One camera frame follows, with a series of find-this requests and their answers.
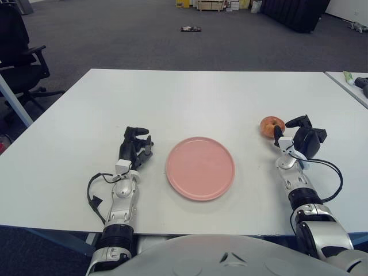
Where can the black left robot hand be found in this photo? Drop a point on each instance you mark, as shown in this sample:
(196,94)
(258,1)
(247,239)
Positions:
(127,149)

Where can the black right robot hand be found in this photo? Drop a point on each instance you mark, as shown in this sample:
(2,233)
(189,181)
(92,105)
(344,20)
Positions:
(306,142)

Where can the red yellow apple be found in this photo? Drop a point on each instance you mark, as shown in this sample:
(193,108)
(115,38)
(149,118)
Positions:
(267,126)

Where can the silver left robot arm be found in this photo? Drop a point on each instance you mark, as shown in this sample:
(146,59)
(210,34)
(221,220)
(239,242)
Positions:
(122,201)

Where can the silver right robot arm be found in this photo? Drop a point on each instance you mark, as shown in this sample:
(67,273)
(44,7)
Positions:
(325,230)

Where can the pink round plate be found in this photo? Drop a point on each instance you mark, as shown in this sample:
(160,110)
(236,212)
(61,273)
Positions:
(200,169)

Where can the green white tube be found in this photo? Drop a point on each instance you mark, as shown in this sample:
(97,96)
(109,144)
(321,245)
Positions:
(348,77)

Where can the black handheld controller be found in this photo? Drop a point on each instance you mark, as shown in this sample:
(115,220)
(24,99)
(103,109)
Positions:
(365,92)
(362,81)

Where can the grey blue table leg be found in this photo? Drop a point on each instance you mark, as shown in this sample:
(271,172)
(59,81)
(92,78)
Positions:
(14,103)

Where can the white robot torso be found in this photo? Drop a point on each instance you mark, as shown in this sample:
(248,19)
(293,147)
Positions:
(187,258)

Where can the small red item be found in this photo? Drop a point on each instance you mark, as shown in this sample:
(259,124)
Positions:
(2,145)

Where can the grey robot dog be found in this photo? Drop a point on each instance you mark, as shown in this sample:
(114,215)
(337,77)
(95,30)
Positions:
(358,27)

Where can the black cabinet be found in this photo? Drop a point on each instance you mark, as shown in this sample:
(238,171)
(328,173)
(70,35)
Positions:
(296,14)

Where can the flat black tray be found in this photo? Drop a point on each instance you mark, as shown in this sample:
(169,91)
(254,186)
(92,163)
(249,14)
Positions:
(191,29)

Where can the white plastic bag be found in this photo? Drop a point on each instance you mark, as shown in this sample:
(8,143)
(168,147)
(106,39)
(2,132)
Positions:
(256,7)

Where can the pale yellow box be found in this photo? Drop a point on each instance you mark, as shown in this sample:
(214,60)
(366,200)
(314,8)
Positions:
(244,4)

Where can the white cardboard boxes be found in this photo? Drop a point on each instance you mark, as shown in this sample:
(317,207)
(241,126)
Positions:
(233,5)

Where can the black office chair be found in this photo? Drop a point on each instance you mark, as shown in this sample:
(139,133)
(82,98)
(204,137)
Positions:
(14,43)

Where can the wooden crate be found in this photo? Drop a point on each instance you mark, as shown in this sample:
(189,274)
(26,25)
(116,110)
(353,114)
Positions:
(210,5)

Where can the grey bin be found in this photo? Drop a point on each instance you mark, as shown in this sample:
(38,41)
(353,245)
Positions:
(27,6)

